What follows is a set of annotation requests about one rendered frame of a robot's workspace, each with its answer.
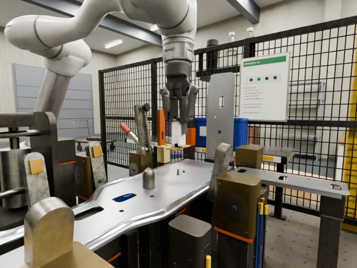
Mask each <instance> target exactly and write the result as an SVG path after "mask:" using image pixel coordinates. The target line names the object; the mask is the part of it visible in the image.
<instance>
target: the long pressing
mask: <svg viewBox="0 0 357 268"><path fill-rule="evenodd" d="M179 165H180V166H179ZM213 167H214V163H209V162H203V161H196V160H191V159H189V158H183V159H181V160H178V161H174V162H171V163H168V164H165V165H162V166H158V167H155V168H153V171H154V173H155V188H152V189H144V188H143V187H142V175H143V172H140V173H137V174H134V175H131V176H128V177H125V178H121V179H118V180H115V181H112V182H109V183H106V184H103V185H101V186H99V187H98V188H96V190H95V191H94V192H93V194H92V196H91V197H90V199H89V200H87V201H86V202H84V203H81V204H79V205H75V206H73V207H71V209H72V210H73V212H74V216H75V215H78V214H80V213H83V212H85V211H88V210H90V209H92V208H96V207H97V208H100V209H102V210H103V211H101V212H99V213H97V214H94V215H92V216H90V217H87V218H85V219H83V220H80V221H74V234H73V241H78V242H80V243H82V244H83V245H85V246H86V247H87V248H89V249H90V250H91V251H93V252H94V251H96V250H97V249H99V248H100V247H102V246H104V245H106V244H107V243H109V242H111V241H112V240H114V239H116V238H117V237H119V236H121V235H122V234H124V233H126V232H128V231H130V230H132V229H134V228H137V227H141V226H143V225H147V224H151V223H154V222H157V221H160V220H163V219H165V218H167V217H169V216H171V215H172V214H174V213H175V212H177V211H178V210H180V209H181V208H182V207H184V206H185V205H187V204H188V203H190V202H192V201H193V200H195V199H196V198H198V197H199V196H201V195H202V194H204V193H205V192H207V191H208V188H209V185H210V180H211V175H212V172H213ZM177 169H179V171H180V175H177ZM183 170H184V171H185V173H183ZM127 194H132V195H135V197H133V198H130V199H128V200H126V201H124V202H120V203H118V202H115V201H113V200H115V199H117V198H119V197H122V196H124V195H127ZM151 196H154V197H151ZM121 210H123V212H119V211H121ZM22 237H24V225H22V226H19V227H17V228H13V229H10V230H6V231H1V232H0V246H2V245H5V244H8V243H9V242H12V241H15V240H17V239H20V238H22ZM22 265H24V246H22V247H19V248H17V249H15V250H12V251H10V252H8V253H6V254H3V255H1V256H0V268H20V267H21V266H22Z"/></svg>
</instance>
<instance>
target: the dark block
mask: <svg viewBox="0 0 357 268"><path fill-rule="evenodd" d="M58 153H59V170H60V179H61V195H62V201H63V202H64V203H66V204H67V205H68V206H69V207H73V206H75V205H77V201H76V191H75V172H74V163H75V162H76V152H75V139H74V138H68V137H58Z"/></svg>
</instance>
